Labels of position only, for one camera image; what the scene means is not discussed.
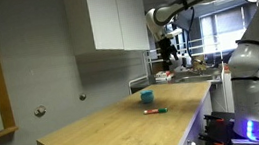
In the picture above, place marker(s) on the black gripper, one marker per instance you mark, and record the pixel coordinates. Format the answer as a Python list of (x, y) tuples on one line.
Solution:
[(165, 46)]

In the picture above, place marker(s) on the red green marker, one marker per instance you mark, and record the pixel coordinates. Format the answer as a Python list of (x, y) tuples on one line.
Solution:
[(155, 111)]

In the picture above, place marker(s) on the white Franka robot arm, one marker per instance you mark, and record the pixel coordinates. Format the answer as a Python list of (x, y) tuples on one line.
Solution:
[(249, 60)]

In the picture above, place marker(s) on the small blue bowl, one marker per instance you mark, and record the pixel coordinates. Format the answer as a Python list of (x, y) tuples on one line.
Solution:
[(147, 96)]

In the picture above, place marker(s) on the red white box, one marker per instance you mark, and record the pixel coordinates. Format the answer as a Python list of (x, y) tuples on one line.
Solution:
[(163, 76)]

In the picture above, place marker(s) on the brown wooden holder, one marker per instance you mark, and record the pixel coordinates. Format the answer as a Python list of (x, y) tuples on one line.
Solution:
[(199, 65)]

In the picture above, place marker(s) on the metal sink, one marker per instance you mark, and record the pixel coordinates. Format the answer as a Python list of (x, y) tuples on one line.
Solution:
[(194, 78)]

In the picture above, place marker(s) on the bright window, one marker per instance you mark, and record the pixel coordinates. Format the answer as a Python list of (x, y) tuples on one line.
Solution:
[(229, 35)]

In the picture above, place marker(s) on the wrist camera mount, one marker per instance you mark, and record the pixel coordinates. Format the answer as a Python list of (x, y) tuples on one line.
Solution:
[(174, 33)]

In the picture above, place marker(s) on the white wall cabinet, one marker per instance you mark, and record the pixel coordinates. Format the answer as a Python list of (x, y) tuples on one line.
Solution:
[(112, 16)]

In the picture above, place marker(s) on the round silver wall knob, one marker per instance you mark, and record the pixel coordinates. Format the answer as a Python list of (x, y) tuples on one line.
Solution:
[(82, 97)]

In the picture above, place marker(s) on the silver wall knob with plate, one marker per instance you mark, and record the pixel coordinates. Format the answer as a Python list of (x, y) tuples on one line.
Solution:
[(39, 110)]

